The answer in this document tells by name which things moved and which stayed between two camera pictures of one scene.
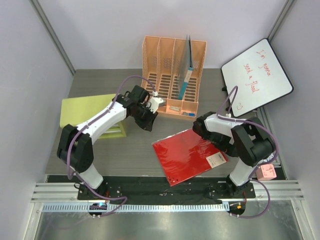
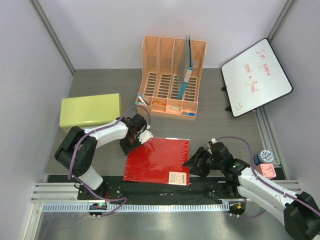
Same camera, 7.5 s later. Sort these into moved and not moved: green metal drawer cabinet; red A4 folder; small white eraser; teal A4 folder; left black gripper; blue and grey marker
Moved: left black gripper; red A4 folder
Not moved: blue and grey marker; green metal drawer cabinet; teal A4 folder; small white eraser
